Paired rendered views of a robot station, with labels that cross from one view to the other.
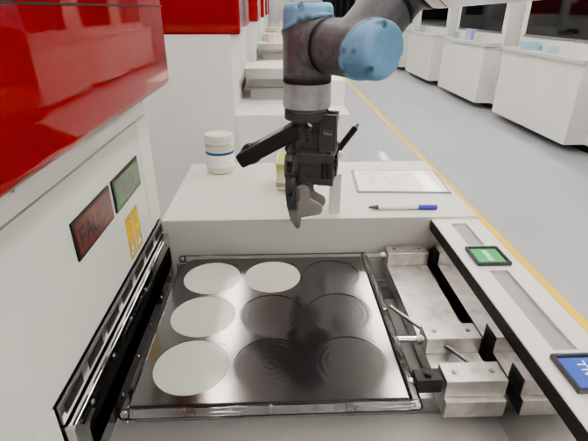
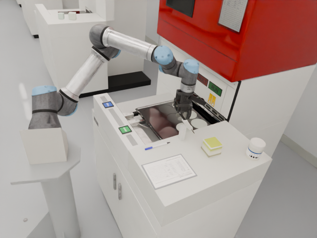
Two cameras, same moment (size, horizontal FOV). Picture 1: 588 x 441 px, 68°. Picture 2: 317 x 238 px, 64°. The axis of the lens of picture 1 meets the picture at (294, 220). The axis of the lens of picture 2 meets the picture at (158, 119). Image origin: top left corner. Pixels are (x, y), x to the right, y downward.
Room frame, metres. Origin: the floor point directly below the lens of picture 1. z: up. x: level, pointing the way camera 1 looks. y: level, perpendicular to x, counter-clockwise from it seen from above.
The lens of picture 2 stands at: (1.61, -0.71, 1.81)
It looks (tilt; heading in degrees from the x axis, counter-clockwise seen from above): 36 degrees down; 149
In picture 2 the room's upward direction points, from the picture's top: 6 degrees clockwise
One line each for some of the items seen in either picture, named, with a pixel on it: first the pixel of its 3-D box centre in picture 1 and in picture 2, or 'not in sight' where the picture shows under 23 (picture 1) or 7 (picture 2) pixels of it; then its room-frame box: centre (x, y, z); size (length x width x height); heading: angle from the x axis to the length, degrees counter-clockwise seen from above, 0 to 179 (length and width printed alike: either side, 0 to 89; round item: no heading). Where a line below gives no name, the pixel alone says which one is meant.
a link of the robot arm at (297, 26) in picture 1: (309, 43); (189, 72); (0.70, -0.02, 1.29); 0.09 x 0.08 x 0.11; 37
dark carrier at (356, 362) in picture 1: (271, 315); (174, 118); (0.56, 0.04, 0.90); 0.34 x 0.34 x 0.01; 2
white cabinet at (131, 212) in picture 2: not in sight; (159, 184); (0.64, -0.07, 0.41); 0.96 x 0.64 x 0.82; 2
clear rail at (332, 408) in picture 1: (272, 409); (160, 103); (0.37, 0.03, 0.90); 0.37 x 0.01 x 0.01; 92
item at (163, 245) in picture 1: (136, 325); (200, 110); (0.53, 0.24, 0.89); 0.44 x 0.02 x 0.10; 2
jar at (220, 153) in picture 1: (220, 152); (254, 149); (1.05, 0.19, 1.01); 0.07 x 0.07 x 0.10
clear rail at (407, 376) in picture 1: (384, 312); (149, 125); (0.56, -0.15, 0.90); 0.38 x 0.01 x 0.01; 2
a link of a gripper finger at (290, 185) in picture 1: (292, 184); not in sight; (0.69, 0.00, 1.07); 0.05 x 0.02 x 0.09; 168
